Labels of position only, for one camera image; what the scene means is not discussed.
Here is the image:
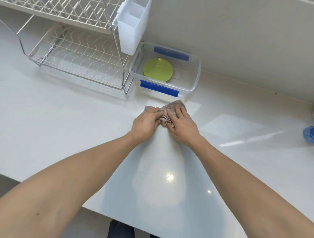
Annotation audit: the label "blue plastic drink bottle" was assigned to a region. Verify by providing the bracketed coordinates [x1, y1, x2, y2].
[303, 126, 314, 145]

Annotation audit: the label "clear plastic container blue handles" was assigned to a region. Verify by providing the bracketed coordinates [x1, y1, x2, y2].
[129, 42, 202, 98]

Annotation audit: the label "pinkish grey cleaning cloth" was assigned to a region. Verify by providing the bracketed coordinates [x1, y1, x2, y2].
[144, 100, 187, 128]

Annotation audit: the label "person's right forearm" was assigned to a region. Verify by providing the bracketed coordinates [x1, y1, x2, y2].
[191, 137, 314, 238]

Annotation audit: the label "white plastic utensil holder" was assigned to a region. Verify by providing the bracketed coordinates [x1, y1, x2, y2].
[116, 0, 152, 56]

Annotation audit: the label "person's right hand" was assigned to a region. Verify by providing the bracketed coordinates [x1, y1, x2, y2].
[166, 106, 201, 147]

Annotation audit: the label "silver wire dish rack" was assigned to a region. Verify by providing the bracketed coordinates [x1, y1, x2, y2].
[0, 0, 134, 96]

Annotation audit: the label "person's blue jeans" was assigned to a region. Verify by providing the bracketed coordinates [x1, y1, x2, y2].
[107, 219, 160, 238]

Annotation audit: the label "person's left forearm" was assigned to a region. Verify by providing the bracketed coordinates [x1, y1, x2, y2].
[0, 132, 138, 238]

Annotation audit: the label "person's left hand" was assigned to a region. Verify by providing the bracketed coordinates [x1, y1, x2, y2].
[131, 107, 164, 142]

